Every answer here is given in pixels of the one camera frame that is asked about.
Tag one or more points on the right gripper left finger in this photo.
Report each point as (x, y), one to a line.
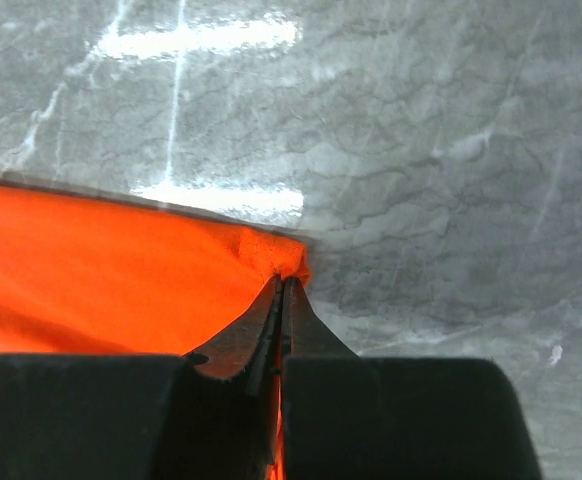
(208, 414)

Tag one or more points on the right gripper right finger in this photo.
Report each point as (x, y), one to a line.
(351, 417)

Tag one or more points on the orange t shirt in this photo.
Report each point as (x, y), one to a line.
(80, 276)

